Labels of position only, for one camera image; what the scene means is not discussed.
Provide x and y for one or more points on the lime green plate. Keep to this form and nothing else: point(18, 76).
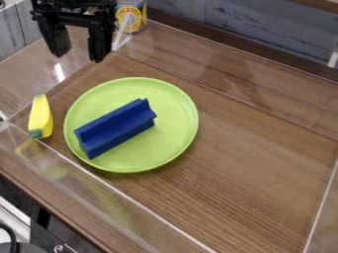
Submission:
point(158, 145)

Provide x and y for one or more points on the blue foam block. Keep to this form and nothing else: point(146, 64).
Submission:
point(114, 128)

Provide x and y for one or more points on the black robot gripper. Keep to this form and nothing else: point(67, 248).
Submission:
point(54, 14)

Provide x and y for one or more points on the yellow labelled tin can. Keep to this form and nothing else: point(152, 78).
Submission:
point(134, 11)

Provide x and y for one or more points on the yellow toy banana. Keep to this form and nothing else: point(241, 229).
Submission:
point(40, 124)

